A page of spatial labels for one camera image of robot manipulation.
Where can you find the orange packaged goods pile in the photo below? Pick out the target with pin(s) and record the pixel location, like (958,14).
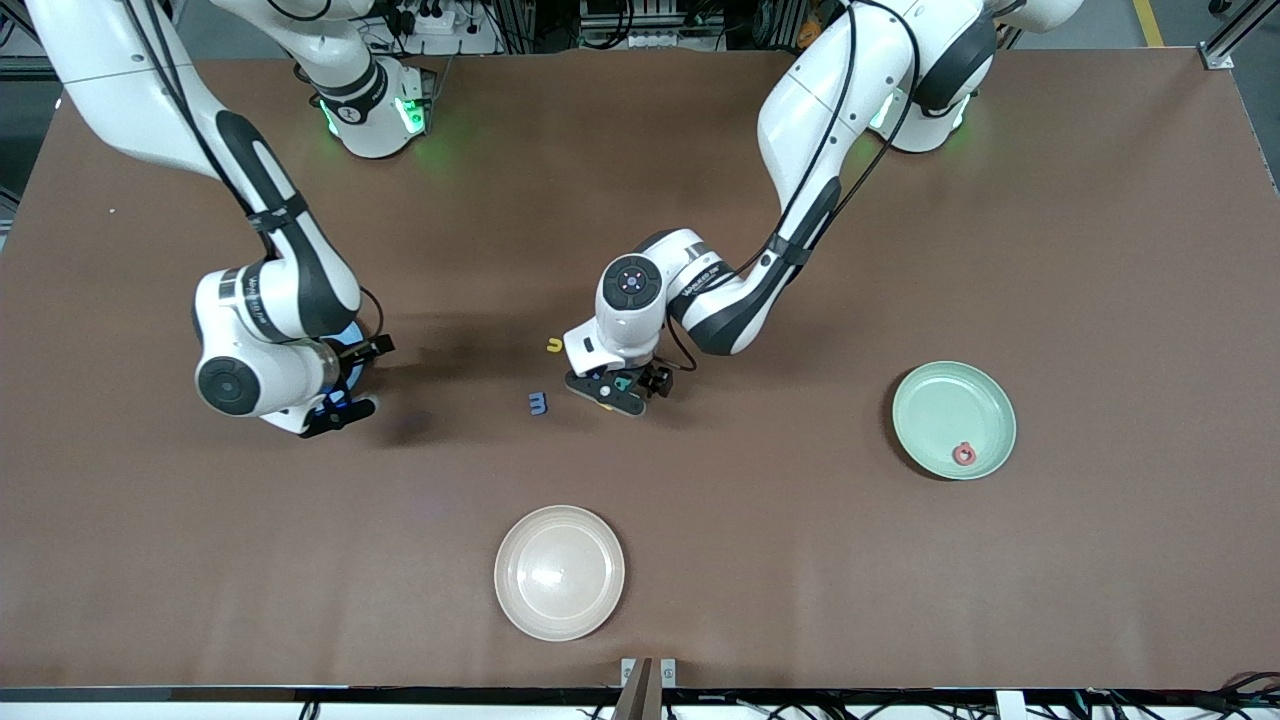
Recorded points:
(812,35)

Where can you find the blue plate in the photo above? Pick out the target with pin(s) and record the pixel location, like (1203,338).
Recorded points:
(355,375)

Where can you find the white power strip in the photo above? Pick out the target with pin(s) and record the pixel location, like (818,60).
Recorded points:
(435,18)

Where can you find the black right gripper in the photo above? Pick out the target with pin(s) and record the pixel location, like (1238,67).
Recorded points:
(362,351)

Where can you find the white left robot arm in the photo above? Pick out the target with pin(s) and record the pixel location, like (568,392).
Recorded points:
(800,120)

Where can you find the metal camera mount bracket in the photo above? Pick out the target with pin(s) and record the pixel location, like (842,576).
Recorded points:
(648,690)

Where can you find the beige plate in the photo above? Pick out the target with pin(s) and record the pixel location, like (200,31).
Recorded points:
(559,573)

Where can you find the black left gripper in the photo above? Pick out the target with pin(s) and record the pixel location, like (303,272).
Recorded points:
(652,379)

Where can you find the blue lowercase letter m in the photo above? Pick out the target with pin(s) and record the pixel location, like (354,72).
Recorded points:
(538,403)

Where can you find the pale green plate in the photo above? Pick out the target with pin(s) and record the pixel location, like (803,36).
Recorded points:
(953,420)

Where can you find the red uppercase letter Q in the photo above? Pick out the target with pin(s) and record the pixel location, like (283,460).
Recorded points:
(963,455)

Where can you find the grey electronics rack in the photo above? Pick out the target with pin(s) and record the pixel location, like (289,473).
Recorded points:
(640,20)

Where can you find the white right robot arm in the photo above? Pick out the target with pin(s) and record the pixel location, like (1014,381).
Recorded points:
(120,90)

